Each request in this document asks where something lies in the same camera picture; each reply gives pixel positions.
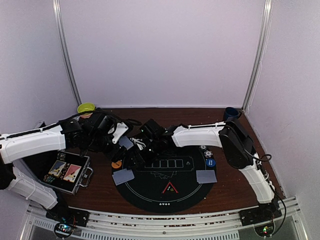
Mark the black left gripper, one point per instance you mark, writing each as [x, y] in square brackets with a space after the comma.
[116, 153]

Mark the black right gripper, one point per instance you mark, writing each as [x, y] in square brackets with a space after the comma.
[143, 157]

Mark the blue playing card deck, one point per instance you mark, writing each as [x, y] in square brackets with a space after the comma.
[125, 142]

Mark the orange round blind button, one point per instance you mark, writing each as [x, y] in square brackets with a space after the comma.
[116, 165]

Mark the blue card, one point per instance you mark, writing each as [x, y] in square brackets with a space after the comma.
[206, 176]
[122, 176]

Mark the red black triangle marker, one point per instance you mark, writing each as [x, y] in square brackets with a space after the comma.
[170, 189]

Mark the blue white poker chip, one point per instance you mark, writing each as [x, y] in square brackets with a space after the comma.
[208, 154]

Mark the blue round blind button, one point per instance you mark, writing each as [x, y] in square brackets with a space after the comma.
[210, 162]

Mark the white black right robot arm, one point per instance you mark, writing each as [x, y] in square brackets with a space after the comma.
[237, 146]

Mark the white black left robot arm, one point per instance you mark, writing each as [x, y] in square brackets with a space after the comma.
[59, 136]

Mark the green bowl on red saucer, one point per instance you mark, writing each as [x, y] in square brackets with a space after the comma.
[85, 109]

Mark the red card box in case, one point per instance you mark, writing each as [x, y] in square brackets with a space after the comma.
[72, 173]

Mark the round black poker mat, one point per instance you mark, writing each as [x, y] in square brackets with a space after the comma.
[177, 165]

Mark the aluminium poker case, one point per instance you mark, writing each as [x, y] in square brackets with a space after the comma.
[65, 171]

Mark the blue card box in case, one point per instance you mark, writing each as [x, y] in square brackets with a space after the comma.
[56, 169]

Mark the dark blue enamel mug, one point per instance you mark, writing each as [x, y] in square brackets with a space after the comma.
[230, 112]

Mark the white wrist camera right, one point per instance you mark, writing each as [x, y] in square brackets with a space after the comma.
[139, 143]

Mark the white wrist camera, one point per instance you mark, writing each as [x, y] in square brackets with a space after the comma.
[139, 143]
[118, 131]

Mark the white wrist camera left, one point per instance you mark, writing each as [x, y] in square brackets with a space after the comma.
[118, 131]

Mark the aluminium front rail frame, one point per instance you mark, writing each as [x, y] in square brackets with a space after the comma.
[223, 225]

